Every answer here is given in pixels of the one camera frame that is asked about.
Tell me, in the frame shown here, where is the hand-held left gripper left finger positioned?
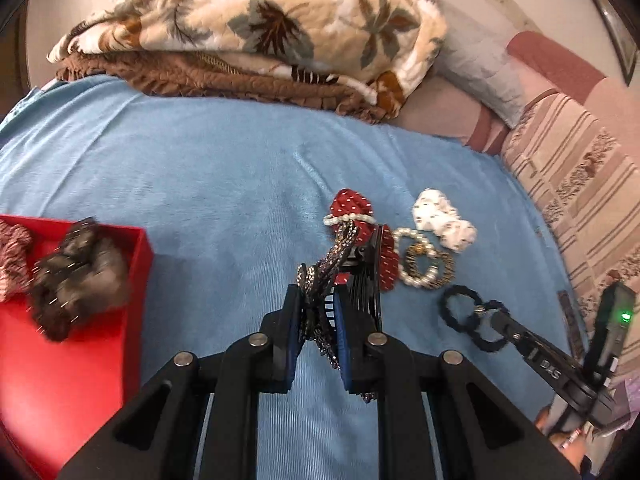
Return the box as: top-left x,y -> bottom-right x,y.
57,284 -> 306,480

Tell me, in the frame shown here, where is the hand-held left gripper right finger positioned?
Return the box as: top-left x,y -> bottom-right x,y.
334,290 -> 583,480

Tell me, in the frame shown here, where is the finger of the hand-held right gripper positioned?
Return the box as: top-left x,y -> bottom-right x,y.
487,307 -> 576,401

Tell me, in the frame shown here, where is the rhinestone hair clip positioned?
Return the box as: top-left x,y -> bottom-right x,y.
296,220 -> 381,403

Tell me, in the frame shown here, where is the leopard print hair tie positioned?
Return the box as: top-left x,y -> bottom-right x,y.
402,242 -> 457,291

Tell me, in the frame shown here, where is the small pearl bracelet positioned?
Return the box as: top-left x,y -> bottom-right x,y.
322,212 -> 378,229

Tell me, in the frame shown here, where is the large pearl bracelet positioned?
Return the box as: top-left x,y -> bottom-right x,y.
391,227 -> 451,289

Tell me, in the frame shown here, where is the red polka dot scrunchie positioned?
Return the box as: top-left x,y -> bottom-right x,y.
329,189 -> 401,292

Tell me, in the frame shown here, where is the white patterned scrunchie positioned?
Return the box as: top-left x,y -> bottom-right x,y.
411,189 -> 478,252

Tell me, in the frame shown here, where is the red tray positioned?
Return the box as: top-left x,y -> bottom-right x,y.
0,214 -> 153,480

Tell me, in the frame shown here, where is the person's right hand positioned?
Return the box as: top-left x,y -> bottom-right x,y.
534,406 -> 599,472

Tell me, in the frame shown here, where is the pink striped bed cover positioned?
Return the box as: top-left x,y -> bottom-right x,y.
395,30 -> 640,411

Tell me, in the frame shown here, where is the dark grey scrunchie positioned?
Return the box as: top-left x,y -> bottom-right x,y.
27,217 -> 133,343

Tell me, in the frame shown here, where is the grey white pillow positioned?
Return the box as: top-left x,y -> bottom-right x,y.
435,0 -> 531,131

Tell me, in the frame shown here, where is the brown ruffled blanket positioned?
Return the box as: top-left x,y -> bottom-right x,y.
55,52 -> 396,125

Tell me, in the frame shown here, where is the red and white scrunchie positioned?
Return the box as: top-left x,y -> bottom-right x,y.
0,222 -> 36,303

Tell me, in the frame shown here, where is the leaf print fleece blanket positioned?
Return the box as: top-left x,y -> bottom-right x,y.
47,0 -> 448,121

